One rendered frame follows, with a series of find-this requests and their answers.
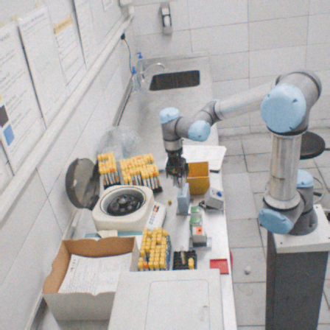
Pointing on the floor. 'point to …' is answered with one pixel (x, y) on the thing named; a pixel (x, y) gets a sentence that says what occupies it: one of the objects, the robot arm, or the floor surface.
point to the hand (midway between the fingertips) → (180, 184)
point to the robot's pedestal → (294, 288)
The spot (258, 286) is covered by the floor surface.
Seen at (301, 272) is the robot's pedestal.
